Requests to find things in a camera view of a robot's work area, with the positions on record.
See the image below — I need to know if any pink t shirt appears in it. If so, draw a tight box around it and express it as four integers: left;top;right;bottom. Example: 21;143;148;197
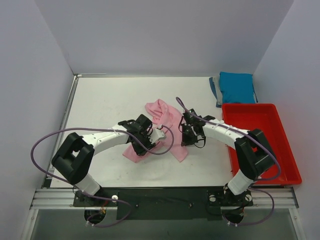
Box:
121;98;189;164

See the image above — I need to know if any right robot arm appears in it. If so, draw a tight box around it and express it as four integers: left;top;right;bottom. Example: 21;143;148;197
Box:
178;109;279;205

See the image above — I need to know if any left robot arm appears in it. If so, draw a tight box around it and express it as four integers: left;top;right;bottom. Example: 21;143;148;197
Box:
51;114;165;206

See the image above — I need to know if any folded blue grey t shirt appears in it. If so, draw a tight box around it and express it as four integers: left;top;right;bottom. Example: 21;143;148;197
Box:
209;76;223;108

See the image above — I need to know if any folded teal t shirt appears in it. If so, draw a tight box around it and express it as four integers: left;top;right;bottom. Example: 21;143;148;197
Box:
219;72;256;104

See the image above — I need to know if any red plastic tray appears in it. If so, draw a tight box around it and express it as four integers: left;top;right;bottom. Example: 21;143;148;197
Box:
222;103;302;186

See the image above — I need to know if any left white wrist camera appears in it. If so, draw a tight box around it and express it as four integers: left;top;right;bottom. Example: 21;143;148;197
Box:
149;128;166;144

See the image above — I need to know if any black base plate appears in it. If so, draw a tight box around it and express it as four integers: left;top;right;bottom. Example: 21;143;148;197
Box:
73;186;253;223

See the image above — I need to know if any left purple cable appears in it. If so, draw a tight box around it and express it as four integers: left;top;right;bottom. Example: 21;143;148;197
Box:
30;124;176;228

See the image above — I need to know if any aluminium frame rail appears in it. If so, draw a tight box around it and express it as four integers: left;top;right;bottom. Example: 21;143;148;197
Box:
30;188;299;210

